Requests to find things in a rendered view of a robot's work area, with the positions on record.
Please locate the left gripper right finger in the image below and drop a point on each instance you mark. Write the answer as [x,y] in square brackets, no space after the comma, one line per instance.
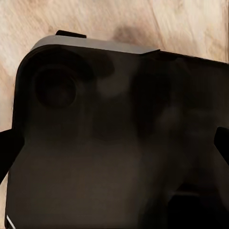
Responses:
[221,141]

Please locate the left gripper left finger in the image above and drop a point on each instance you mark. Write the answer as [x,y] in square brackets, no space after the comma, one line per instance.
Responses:
[11,143]

